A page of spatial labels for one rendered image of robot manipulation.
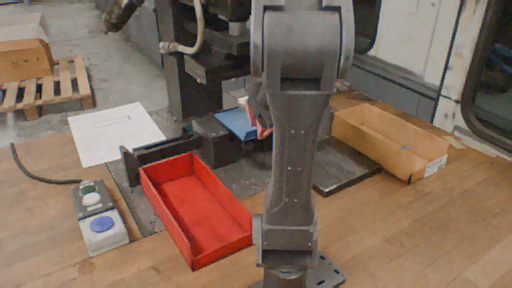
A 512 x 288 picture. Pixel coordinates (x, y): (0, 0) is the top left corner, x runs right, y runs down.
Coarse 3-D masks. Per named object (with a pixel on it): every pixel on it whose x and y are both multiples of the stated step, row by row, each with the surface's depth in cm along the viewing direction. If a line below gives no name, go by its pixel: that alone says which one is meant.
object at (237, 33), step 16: (208, 16) 93; (192, 32) 88; (208, 32) 80; (224, 32) 78; (240, 32) 76; (224, 48) 76; (240, 48) 73; (192, 64) 76; (208, 64) 73; (224, 64) 73; (240, 64) 75; (208, 80) 73; (224, 80) 75
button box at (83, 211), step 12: (12, 144) 93; (24, 168) 83; (48, 180) 79; (60, 180) 79; (72, 180) 79; (84, 180) 78; (96, 180) 75; (72, 192) 72; (96, 192) 72; (108, 192) 72; (84, 204) 69; (96, 204) 69; (108, 204) 69; (84, 216) 66
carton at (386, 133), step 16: (336, 112) 94; (352, 112) 97; (368, 112) 99; (384, 112) 94; (336, 128) 94; (352, 128) 89; (368, 128) 100; (384, 128) 95; (400, 128) 91; (416, 128) 87; (352, 144) 90; (368, 144) 86; (384, 144) 82; (400, 144) 92; (416, 144) 88; (432, 144) 84; (448, 144) 81; (384, 160) 83; (400, 160) 79; (416, 160) 76; (432, 160) 85; (400, 176) 80; (416, 176) 79
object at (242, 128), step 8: (224, 112) 89; (232, 112) 89; (240, 112) 89; (224, 120) 86; (232, 120) 86; (240, 120) 86; (248, 120) 86; (232, 128) 82; (240, 128) 82; (248, 128) 82; (256, 128) 77; (240, 136) 79; (248, 136) 78; (256, 136) 80
